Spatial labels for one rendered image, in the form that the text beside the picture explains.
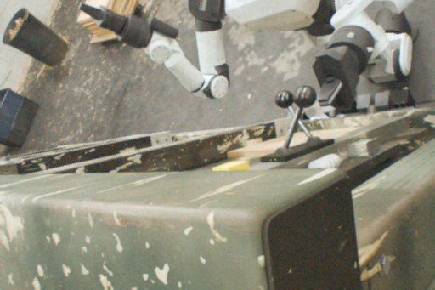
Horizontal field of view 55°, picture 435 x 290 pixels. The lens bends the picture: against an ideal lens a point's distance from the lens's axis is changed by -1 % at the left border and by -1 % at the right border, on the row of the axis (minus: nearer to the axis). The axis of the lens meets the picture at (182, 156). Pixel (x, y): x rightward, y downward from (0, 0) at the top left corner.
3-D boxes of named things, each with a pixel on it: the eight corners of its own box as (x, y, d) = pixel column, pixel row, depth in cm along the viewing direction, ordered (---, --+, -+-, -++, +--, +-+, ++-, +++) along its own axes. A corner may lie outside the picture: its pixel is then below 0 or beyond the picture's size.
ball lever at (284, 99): (328, 139, 82) (290, 85, 85) (320, 143, 79) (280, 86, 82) (313, 150, 84) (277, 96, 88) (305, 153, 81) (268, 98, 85)
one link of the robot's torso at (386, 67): (370, 60, 215) (330, 28, 180) (412, 52, 201) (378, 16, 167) (370, 89, 213) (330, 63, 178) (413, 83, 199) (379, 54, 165)
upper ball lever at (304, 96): (296, 161, 74) (324, 89, 68) (285, 165, 71) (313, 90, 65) (278, 151, 76) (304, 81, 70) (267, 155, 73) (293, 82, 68)
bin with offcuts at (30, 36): (76, 34, 535) (31, 2, 492) (60, 70, 523) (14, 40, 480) (56, 39, 571) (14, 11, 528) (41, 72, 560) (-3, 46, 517)
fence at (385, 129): (409, 128, 122) (408, 115, 121) (204, 225, 53) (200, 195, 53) (391, 130, 125) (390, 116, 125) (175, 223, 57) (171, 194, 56)
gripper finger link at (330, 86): (315, 104, 77) (324, 84, 81) (332, 102, 75) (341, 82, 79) (313, 97, 77) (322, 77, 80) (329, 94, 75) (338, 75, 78)
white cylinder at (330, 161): (324, 178, 71) (342, 168, 77) (322, 161, 71) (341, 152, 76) (307, 178, 73) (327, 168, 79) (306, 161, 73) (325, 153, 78)
